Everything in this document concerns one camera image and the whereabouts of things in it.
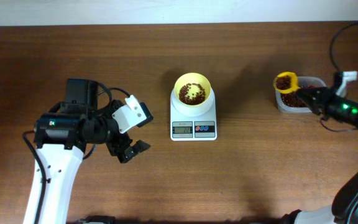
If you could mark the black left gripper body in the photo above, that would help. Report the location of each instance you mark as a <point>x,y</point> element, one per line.
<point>115,142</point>

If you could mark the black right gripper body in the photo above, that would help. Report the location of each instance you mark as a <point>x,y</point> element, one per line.
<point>329,104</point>

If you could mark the red beans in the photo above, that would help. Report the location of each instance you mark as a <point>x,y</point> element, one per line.
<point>289,99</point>

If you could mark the orange measuring scoop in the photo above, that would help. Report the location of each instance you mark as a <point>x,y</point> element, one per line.
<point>286,82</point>

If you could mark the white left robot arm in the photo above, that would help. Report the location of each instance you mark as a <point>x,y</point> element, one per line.
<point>62,135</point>

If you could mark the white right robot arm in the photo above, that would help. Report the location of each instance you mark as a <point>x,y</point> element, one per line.
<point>344,208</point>

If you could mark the white digital kitchen scale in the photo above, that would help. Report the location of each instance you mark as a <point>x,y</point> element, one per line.
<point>193,122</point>

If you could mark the yellow plastic bowl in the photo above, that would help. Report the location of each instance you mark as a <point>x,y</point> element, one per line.
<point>192,89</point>

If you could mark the clear plastic container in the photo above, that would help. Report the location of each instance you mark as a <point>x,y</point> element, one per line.
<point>304,82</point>

